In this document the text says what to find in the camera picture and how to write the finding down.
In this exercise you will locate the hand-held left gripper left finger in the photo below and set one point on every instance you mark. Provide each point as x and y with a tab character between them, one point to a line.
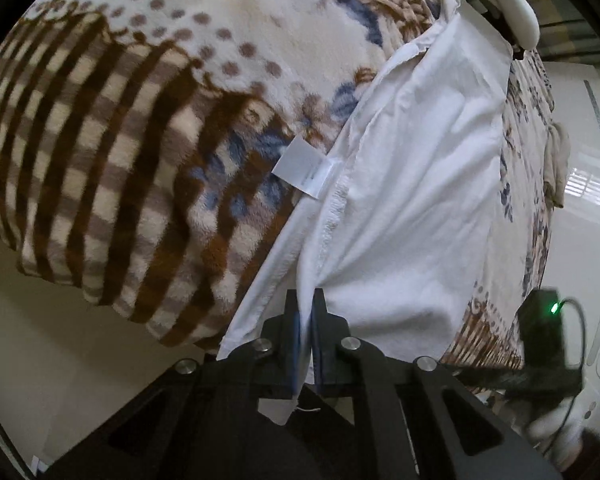
294	345

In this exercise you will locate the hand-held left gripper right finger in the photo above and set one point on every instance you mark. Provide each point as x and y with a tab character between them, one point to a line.
316	345

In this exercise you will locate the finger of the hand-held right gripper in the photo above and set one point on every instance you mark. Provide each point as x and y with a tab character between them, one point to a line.
495	379

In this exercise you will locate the white small garment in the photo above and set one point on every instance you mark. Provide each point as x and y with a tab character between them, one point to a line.
420	185

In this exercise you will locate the brown floral checked blanket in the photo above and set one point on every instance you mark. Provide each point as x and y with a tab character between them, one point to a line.
130	135

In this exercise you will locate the beige crumpled cloth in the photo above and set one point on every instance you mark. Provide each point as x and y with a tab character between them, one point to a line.
556	165

